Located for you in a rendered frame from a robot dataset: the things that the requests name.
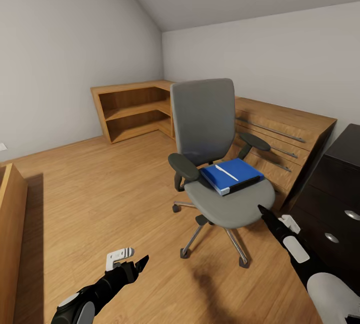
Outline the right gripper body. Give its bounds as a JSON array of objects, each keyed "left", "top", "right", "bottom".
[{"left": 261, "top": 210, "right": 290, "bottom": 237}]

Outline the folder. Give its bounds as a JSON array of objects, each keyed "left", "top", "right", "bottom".
[{"left": 201, "top": 158, "right": 264, "bottom": 196}]

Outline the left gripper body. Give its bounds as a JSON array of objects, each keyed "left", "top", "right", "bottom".
[{"left": 100, "top": 261, "right": 138, "bottom": 300}]

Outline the swivel chair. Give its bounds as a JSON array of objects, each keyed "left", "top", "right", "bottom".
[{"left": 168, "top": 78, "right": 276, "bottom": 268}]

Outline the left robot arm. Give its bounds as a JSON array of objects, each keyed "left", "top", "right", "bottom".
[{"left": 51, "top": 247, "right": 149, "bottom": 324}]

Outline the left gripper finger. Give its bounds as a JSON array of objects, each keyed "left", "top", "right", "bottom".
[{"left": 135, "top": 255, "right": 149, "bottom": 277}]

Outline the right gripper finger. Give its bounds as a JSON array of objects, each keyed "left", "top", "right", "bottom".
[{"left": 257, "top": 205, "right": 269, "bottom": 215}]

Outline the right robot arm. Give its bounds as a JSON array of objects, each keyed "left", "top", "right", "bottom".
[{"left": 257, "top": 205, "right": 360, "bottom": 324}]

